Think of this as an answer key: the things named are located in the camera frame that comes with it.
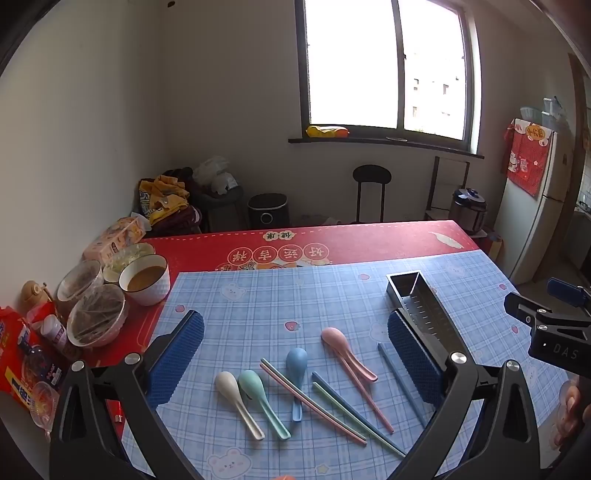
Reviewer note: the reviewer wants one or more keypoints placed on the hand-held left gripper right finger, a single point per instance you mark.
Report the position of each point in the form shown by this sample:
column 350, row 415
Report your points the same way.
column 415, row 355

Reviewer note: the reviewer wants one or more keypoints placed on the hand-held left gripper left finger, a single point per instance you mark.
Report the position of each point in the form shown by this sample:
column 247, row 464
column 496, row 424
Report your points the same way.
column 178, row 355

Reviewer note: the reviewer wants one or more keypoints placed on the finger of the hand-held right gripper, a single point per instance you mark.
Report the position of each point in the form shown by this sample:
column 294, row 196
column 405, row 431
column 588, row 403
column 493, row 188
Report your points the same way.
column 526, row 309
column 565, row 293

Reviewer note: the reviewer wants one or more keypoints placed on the blue chopstick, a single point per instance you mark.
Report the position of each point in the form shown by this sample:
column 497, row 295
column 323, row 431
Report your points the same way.
column 397, row 378
column 332, row 388

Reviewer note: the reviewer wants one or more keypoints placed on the white spoon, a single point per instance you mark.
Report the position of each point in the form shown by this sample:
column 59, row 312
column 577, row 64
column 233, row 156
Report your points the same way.
column 228, row 383

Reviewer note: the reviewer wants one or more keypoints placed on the stainless steel utensil tray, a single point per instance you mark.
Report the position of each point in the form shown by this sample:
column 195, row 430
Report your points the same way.
column 415, row 295

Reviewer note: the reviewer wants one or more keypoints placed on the pink chopstick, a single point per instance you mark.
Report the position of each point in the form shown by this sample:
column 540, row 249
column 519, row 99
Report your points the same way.
column 274, row 376
column 374, row 406

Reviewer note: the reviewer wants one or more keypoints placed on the green spoon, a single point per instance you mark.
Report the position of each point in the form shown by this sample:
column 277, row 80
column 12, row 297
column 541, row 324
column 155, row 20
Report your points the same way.
column 251, row 383

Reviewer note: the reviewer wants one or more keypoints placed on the pink spoon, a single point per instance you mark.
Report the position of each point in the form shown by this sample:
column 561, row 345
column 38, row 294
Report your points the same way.
column 334, row 337

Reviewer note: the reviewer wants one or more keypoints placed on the green chopstick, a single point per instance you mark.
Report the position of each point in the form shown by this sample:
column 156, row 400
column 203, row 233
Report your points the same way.
column 337, row 404
column 277, row 371

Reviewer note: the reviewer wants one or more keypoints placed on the blue spoon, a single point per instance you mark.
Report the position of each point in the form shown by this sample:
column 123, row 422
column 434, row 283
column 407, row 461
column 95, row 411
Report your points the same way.
column 296, row 362

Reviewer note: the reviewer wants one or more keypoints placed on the person's right hand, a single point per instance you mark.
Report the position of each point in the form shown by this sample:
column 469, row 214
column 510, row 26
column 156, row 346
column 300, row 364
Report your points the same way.
column 570, row 401

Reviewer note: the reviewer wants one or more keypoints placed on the white refrigerator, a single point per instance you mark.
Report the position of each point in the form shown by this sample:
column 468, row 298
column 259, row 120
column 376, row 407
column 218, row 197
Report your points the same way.
column 526, row 230

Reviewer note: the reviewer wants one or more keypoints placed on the white bowl of soup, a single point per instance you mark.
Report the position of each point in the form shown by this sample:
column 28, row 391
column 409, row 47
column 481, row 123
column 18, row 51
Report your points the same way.
column 145, row 279

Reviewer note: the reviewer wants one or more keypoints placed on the film-covered glass bowl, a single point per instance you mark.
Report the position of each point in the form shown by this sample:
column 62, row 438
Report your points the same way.
column 78, row 281
column 97, row 314

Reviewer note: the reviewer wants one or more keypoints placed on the bowl of chopped cabbage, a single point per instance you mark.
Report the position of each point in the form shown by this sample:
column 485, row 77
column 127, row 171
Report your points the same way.
column 124, row 258

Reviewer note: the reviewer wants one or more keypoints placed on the blue plaid table mat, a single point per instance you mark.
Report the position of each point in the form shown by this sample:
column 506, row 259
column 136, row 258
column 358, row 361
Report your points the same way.
column 277, row 304

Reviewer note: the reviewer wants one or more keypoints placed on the silver pressure cooker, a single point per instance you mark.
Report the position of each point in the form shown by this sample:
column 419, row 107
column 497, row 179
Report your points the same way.
column 468, row 207

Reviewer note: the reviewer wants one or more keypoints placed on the white bottle purple label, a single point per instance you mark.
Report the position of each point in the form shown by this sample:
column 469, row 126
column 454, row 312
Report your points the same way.
column 53, row 332

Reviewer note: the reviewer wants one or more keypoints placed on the red printed tablecloth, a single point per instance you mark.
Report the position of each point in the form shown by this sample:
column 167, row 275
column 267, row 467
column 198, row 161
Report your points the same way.
column 360, row 240

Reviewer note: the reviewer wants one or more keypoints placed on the patterned tissue box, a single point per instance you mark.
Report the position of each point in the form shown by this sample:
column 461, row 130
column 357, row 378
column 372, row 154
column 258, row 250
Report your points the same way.
column 113, row 240

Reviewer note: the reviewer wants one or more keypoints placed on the clear plastic cup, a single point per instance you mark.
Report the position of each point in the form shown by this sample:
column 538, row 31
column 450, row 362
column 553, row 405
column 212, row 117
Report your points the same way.
column 45, row 406

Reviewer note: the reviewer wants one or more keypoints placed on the dark grey chair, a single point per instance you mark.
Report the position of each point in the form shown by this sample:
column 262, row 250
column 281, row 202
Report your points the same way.
column 221, row 210

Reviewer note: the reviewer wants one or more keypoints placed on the red snack packet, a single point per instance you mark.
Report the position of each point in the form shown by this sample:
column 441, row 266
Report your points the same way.
column 23, row 360

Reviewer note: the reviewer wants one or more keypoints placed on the brown bear-shaped bottle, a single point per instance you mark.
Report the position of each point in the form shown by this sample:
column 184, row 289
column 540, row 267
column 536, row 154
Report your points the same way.
column 34, row 295

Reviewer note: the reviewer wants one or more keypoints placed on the pile of clothes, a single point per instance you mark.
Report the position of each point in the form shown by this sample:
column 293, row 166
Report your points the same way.
column 166, row 198

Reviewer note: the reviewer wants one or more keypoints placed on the clear plastic containers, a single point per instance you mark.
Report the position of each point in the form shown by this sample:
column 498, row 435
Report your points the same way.
column 545, row 113

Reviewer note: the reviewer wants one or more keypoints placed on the black round stool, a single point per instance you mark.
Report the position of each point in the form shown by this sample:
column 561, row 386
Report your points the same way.
column 371, row 175

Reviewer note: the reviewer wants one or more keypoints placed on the white plastic bag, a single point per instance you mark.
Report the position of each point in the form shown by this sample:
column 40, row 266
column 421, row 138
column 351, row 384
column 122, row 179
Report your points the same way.
column 214, row 173

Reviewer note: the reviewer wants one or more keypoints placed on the yellow packet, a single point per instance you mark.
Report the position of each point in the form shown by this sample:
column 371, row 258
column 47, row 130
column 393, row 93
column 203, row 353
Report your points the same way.
column 328, row 132

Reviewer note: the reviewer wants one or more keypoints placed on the window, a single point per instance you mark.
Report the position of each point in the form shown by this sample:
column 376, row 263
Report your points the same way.
column 351, row 64

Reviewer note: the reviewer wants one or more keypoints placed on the wooden folding chair frame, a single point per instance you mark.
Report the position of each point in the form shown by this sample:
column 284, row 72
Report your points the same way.
column 434, row 184

